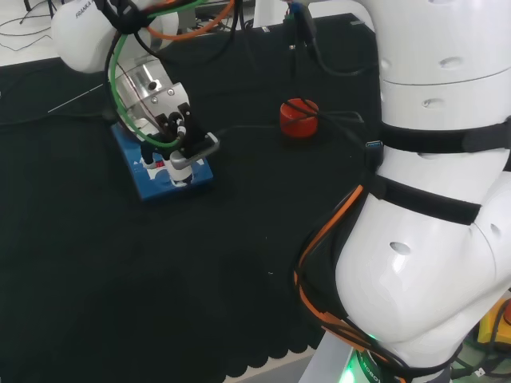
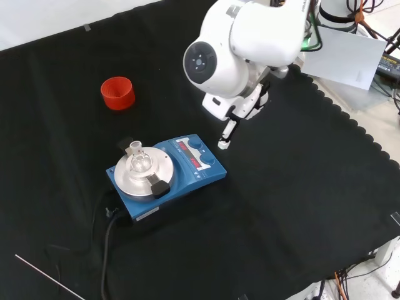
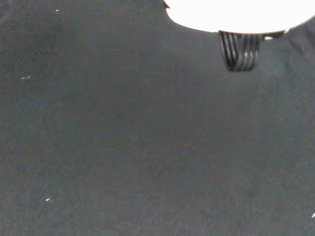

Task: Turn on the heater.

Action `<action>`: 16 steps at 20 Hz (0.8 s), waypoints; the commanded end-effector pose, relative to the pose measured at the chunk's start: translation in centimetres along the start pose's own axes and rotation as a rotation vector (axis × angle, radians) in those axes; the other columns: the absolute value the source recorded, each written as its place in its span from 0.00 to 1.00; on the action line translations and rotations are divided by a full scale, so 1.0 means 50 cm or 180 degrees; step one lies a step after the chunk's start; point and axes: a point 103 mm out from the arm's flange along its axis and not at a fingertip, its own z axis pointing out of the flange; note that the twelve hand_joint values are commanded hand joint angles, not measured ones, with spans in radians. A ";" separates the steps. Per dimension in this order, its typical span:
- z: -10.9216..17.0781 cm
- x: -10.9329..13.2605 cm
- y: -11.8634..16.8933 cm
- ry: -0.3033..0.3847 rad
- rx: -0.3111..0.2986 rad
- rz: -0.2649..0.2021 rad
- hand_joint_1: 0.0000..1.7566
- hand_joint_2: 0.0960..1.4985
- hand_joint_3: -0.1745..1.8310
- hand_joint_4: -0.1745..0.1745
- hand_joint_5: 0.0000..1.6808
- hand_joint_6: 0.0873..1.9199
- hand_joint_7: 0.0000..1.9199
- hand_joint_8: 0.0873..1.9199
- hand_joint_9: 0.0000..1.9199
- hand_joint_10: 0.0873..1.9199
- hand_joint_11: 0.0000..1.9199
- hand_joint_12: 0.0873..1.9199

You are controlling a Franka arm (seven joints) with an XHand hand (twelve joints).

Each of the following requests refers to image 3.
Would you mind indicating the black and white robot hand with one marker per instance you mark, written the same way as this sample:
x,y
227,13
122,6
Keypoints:
x,y
233,14

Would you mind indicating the black bench cloth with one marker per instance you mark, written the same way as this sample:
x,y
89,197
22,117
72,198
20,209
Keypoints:
x,y
123,135

